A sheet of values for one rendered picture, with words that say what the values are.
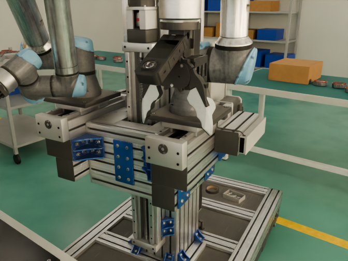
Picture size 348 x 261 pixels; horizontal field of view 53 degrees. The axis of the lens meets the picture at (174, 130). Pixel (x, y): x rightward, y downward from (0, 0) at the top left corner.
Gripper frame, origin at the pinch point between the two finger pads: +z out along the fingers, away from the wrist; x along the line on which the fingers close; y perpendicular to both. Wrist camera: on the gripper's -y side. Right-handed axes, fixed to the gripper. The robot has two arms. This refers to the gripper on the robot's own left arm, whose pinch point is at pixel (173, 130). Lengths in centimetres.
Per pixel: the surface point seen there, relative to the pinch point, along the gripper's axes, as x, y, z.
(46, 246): 39, -2, 41
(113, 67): 208, 247, 41
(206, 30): 259, 621, 24
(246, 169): 45, 221, 115
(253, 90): 45, 222, 43
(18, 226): 54, 1, 41
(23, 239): 45, -5, 38
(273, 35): 117, 598, 29
